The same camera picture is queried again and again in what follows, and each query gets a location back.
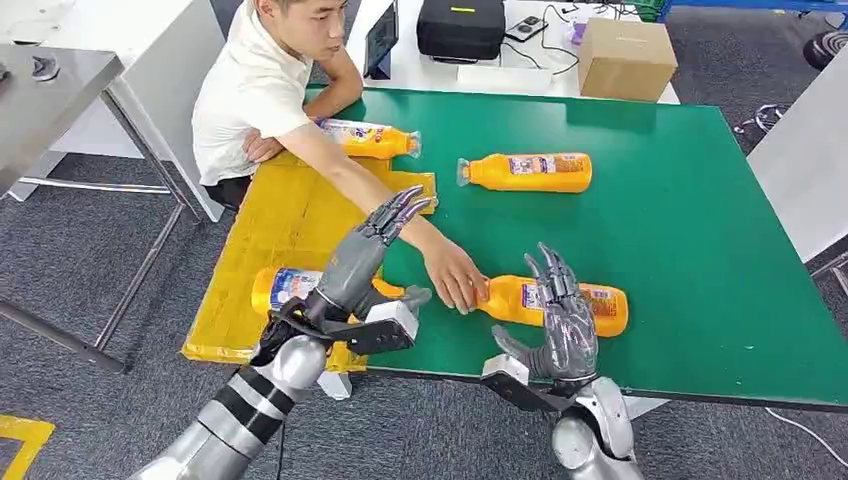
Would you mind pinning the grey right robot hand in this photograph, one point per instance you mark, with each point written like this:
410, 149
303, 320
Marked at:
570, 338

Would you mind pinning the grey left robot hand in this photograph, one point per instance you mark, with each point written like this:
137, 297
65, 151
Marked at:
354, 265

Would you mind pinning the orange drink bottle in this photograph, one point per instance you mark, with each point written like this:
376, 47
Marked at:
505, 303
291, 288
490, 175
378, 140

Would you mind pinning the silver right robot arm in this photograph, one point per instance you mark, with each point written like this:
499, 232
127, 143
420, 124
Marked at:
596, 430

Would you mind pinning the yellow sheet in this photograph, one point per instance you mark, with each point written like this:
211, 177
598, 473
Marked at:
285, 218

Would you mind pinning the person's right hand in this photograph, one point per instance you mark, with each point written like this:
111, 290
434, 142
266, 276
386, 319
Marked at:
457, 278

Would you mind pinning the person's hand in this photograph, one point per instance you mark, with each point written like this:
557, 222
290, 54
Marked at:
457, 278
262, 146

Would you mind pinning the green table mat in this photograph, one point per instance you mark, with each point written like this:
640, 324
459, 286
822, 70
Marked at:
676, 232

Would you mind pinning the person's left hand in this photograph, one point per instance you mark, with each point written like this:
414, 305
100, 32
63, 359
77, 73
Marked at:
262, 146

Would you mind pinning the person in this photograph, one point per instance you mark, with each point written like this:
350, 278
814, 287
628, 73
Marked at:
252, 93

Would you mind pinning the white desk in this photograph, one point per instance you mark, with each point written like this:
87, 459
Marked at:
424, 73

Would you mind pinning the black tablet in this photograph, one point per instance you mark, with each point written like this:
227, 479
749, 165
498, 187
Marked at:
381, 40

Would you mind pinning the black carry case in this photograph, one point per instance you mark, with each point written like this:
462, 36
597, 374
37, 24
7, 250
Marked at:
460, 30

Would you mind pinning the brown cardboard box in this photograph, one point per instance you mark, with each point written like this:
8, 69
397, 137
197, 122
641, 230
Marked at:
623, 63

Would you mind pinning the grey side table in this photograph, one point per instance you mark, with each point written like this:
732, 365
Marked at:
805, 172

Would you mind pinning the black handheld controller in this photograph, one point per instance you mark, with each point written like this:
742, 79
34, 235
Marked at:
525, 29

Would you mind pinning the small purple bottle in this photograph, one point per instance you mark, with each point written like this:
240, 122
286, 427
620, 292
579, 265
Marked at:
580, 26

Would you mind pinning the steel bench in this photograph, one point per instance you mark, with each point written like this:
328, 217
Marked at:
46, 112

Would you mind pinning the small grey metal part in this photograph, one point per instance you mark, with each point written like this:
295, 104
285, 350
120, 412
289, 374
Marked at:
44, 67

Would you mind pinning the yellow floor tape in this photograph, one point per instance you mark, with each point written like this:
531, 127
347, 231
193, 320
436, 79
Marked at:
26, 434

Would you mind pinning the black round device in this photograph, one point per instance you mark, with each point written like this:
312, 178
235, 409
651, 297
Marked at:
828, 46

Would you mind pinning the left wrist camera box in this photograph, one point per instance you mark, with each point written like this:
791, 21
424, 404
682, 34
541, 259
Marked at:
391, 324

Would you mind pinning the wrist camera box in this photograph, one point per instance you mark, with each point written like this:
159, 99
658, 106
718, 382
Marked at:
507, 374
391, 324

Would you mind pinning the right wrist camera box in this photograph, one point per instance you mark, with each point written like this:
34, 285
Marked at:
507, 374

